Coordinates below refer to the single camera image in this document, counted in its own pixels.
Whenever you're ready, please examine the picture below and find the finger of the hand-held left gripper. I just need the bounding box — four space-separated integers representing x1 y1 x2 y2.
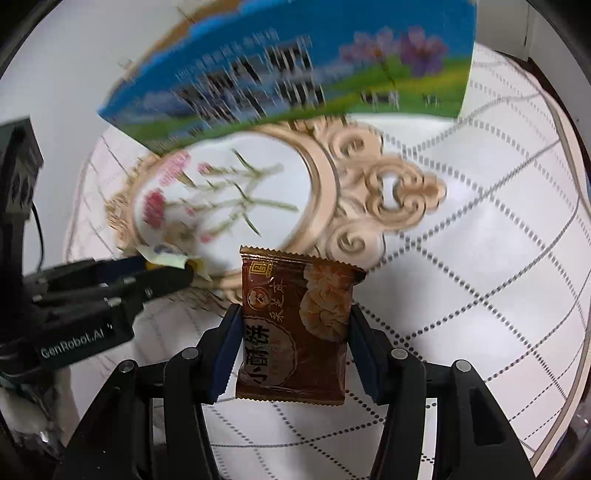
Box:
32 267 195 324
25 255 153 291

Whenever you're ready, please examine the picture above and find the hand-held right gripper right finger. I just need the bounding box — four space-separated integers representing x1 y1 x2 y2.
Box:
348 305 539 480

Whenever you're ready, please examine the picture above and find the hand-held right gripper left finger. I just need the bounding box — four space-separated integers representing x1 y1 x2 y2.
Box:
53 305 243 480

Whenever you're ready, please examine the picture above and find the small yellow white packet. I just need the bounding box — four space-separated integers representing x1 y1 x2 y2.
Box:
136 244 213 282

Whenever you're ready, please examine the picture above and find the brown pastry packet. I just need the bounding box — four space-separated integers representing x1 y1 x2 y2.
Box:
235 246 367 406

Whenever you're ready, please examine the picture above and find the cardboard box with blue print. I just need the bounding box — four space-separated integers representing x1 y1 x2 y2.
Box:
96 0 478 153

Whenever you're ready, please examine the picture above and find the white crumpled cloth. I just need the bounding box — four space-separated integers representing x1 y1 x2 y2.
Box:
0 374 70 444

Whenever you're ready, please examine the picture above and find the black cable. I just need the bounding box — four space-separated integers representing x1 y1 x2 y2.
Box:
30 200 45 271

